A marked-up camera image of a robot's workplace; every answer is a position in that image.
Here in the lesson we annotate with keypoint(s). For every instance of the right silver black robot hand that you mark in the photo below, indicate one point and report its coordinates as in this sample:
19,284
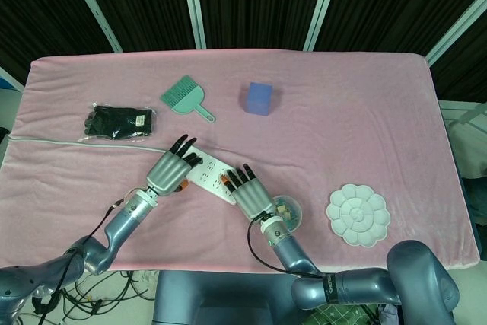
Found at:
251,197

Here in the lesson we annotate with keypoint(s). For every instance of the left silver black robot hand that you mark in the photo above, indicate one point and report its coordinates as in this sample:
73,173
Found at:
167,171

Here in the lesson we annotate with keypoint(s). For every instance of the white power strip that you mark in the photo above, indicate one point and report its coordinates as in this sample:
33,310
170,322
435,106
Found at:
207,173

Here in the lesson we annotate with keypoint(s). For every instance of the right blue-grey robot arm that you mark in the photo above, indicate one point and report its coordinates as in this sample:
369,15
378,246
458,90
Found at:
296,260

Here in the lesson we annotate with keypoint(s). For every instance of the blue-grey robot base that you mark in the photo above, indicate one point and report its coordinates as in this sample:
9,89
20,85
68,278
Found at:
228,298

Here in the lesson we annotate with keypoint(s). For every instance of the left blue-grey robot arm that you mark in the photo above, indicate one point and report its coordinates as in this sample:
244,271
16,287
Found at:
125,222

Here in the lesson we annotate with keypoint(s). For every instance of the clear round container of clips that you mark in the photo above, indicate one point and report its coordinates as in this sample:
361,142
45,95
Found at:
293,211

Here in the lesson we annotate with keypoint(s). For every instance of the green dustpan brush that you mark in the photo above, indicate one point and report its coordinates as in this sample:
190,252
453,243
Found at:
186,102

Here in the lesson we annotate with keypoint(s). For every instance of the black gloves in plastic bag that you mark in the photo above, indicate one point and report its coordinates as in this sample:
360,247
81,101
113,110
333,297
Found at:
114,121

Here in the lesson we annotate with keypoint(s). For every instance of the blue cube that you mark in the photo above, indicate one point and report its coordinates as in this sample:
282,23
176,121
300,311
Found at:
258,98

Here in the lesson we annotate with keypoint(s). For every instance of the white flower-shaped palette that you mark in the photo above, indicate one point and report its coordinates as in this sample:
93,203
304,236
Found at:
357,214

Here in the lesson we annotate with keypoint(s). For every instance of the pink table cloth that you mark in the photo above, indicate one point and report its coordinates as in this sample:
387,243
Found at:
342,112

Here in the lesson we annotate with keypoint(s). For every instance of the green checked cloth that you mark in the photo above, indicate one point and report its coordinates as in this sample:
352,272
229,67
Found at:
342,315

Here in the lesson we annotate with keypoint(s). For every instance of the white rack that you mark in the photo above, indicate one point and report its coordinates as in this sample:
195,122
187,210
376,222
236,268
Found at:
468,112

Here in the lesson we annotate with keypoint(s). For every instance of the white screen frame post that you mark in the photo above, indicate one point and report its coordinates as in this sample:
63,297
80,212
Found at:
91,5
456,28
193,5
9,78
323,3

